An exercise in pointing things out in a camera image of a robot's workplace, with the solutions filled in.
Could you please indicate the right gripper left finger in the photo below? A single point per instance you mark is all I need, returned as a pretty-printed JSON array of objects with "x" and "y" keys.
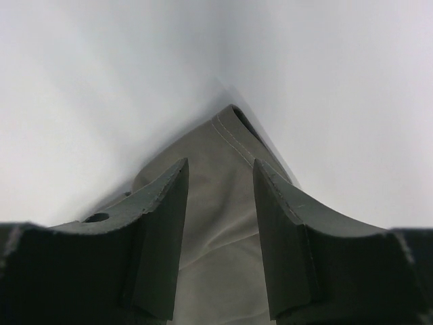
[{"x": 119, "y": 266}]

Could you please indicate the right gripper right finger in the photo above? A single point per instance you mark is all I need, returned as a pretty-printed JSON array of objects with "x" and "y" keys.
[{"x": 322, "y": 267}]

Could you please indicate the dark grey t-shirt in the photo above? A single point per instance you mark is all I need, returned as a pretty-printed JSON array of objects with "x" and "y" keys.
[{"x": 221, "y": 278}]

